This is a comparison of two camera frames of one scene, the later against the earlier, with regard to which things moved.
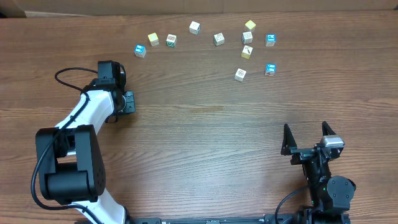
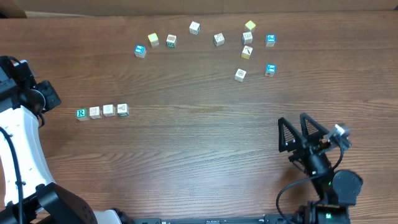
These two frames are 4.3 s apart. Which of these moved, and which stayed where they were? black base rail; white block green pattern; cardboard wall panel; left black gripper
Moved: left black gripper
Stayed: white block green pattern; black base rail; cardboard wall panel
